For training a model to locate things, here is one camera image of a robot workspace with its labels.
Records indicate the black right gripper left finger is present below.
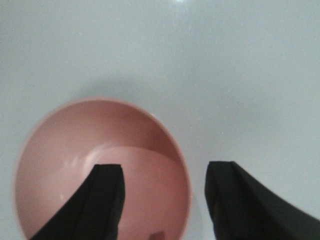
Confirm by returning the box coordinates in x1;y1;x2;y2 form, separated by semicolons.
32;164;125;240

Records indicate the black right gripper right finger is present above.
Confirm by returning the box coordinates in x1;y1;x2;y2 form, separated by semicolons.
204;161;320;240

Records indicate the pink plastic bowl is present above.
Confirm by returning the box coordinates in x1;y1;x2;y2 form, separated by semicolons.
13;97;192;240

